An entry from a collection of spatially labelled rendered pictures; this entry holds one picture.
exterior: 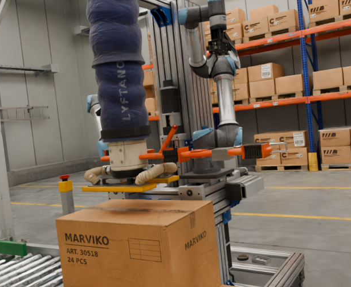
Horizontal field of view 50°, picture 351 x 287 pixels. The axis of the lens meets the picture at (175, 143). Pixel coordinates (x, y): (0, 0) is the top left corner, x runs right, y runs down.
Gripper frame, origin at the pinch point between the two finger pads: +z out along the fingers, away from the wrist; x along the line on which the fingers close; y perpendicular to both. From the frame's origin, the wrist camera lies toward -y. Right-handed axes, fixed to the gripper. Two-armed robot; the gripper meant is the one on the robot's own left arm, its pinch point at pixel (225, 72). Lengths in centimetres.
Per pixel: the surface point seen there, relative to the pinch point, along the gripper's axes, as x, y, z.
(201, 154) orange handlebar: -0.1, 28.9, 33.7
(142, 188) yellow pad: -22, 41, 45
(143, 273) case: -21, 47, 77
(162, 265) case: -12, 47, 73
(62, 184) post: -135, -12, 54
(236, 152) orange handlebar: 14.7, 28.4, 33.7
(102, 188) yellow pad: -43, 42, 45
